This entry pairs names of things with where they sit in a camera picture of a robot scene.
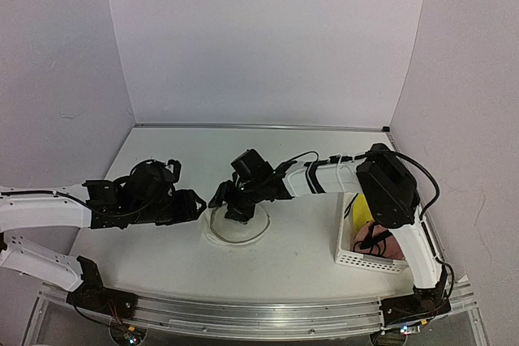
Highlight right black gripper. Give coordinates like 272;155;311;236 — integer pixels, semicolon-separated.
208;179;264;223

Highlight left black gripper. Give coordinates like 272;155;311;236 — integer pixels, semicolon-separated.
130;190;206;227

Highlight white mesh laundry bag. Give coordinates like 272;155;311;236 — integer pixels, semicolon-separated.
204;204;271;246

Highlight white plastic basket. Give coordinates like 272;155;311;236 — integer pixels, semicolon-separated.
334;193;408;274

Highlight yellow bra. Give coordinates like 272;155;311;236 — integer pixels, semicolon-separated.
344;194;374;235

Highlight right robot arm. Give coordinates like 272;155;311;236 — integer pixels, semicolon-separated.
208;143;454;316

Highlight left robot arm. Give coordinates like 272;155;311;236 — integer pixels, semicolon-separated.
1;159;207;311

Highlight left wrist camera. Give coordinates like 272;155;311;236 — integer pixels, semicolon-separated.
162;159;182;184

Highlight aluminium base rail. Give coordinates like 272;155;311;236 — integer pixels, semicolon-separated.
22;277;480;345

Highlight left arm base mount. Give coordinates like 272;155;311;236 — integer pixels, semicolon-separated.
66;256;138;319

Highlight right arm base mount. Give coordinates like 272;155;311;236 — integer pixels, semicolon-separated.
380;288;451;328

